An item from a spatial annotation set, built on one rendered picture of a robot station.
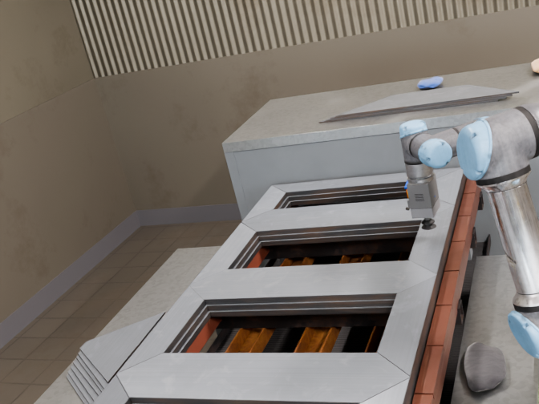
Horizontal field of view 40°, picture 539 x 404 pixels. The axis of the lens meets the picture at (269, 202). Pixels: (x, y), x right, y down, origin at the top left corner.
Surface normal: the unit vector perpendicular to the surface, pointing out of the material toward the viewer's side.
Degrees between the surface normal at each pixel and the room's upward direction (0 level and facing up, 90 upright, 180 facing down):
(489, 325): 0
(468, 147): 86
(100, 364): 0
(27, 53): 90
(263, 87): 90
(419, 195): 90
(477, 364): 0
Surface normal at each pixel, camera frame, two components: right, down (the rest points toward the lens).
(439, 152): 0.23, 0.29
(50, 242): 0.91, -0.07
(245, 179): -0.32, 0.40
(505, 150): 0.11, 0.13
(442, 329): -0.22, -0.91
